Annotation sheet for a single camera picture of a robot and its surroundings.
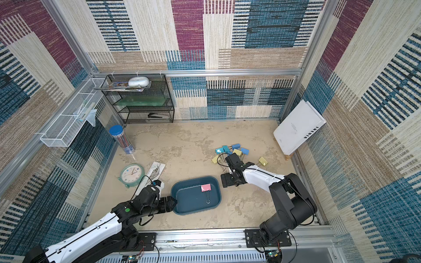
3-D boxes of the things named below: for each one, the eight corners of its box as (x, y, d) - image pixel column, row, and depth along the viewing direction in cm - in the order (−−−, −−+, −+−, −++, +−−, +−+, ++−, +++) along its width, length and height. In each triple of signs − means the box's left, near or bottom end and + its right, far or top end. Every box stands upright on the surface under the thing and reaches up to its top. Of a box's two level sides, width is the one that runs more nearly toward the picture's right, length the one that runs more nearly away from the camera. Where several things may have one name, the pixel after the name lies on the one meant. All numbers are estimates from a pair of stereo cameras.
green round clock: (118, 188, 92) (115, 185, 89) (126, 166, 101) (123, 163, 98) (140, 188, 92) (138, 185, 89) (146, 166, 100) (144, 163, 98)
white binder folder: (281, 160, 101) (301, 126, 78) (270, 137, 112) (285, 102, 89) (301, 157, 102) (327, 123, 79) (288, 135, 113) (308, 99, 90)
